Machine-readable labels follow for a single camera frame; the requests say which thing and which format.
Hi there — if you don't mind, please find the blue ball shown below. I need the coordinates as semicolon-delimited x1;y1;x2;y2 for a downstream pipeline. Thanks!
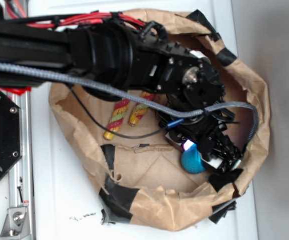
180;145;206;174

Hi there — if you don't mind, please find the aluminium extrusion rail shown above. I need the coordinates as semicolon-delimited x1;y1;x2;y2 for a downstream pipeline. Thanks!
6;92;36;240

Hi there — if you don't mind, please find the metal corner bracket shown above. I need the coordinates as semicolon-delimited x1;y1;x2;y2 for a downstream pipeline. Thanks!
0;206;32;240

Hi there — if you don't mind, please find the colourful rope candy cane toy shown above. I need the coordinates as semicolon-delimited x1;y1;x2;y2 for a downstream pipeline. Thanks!
103;98;149;141

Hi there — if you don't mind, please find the brown paper bag bin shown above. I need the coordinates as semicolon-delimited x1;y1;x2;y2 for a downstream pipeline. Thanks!
49;8;270;231

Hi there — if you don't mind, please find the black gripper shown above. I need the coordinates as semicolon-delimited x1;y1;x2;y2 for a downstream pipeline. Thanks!
168;108;242;174

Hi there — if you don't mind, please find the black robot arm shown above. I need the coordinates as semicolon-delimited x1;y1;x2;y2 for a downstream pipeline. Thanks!
0;12;243;174

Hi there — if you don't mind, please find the thin black wire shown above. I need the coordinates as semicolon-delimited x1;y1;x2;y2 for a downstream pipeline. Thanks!
69;86;170;140

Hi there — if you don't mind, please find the red wire bundle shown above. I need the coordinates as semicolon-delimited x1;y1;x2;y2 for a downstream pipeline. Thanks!
25;13;147;29

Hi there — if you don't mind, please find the grey braided cable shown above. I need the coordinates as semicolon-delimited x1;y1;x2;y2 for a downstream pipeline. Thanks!
0;62;260;145

